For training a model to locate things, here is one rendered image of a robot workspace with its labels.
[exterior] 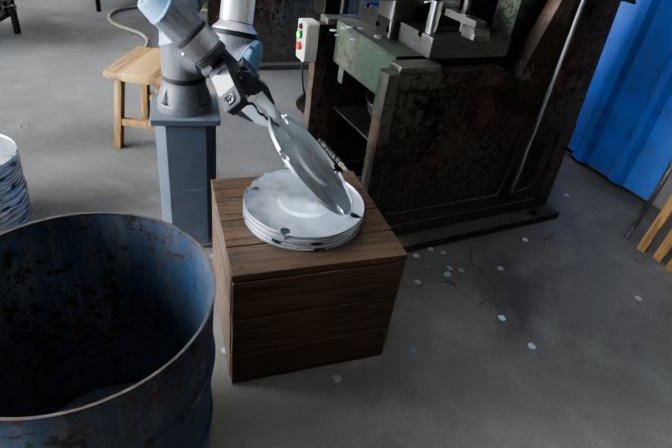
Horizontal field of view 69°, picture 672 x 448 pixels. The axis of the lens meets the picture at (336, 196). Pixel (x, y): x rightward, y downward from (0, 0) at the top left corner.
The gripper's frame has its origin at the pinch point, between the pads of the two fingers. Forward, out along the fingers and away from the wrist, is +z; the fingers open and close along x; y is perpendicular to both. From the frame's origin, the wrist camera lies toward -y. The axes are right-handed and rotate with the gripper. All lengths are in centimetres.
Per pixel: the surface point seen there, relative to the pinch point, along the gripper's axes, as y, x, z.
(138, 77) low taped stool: 88, 51, -15
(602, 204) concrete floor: 58, -63, 145
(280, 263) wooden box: -20.3, 14.9, 17.4
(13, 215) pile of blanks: 34, 90, -17
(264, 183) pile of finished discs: 5.6, 14.5, 12.6
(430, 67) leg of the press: 29, -35, 27
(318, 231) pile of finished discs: -13.8, 6.3, 20.8
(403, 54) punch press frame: 37, -32, 22
